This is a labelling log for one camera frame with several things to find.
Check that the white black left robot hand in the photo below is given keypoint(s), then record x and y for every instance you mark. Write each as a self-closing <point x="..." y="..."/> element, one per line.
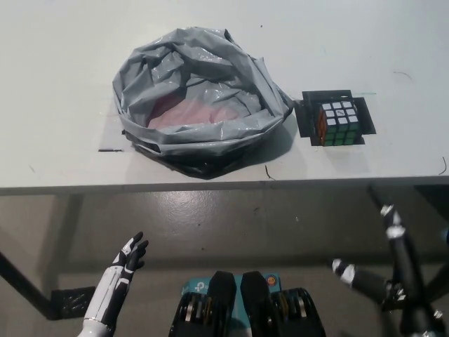
<point x="121" y="270"/>

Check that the teal tp-link box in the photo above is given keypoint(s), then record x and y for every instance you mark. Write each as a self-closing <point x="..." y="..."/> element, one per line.
<point x="196" y="285"/>

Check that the small dark thread scrap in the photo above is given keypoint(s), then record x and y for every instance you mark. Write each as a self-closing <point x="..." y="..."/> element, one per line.
<point x="267" y="172"/>

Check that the rubik's cube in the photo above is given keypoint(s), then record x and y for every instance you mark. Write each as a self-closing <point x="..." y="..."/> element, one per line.
<point x="338" y="117"/>

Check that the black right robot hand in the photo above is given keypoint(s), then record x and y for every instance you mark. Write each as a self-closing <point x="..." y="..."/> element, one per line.
<point x="403" y="252"/>

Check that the grey plastic bag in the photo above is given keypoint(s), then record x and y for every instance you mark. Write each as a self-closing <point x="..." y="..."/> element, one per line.
<point x="175" y="70"/>

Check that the clear tape patch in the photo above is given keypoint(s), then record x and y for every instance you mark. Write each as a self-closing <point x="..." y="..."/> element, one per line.
<point x="110" y="137"/>

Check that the black tape square marker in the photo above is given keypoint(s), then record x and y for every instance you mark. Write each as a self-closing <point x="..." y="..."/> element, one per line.
<point x="305" y="116"/>

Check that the reddish sheet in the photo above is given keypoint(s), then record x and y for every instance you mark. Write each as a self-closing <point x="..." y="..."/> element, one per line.
<point x="196" y="112"/>

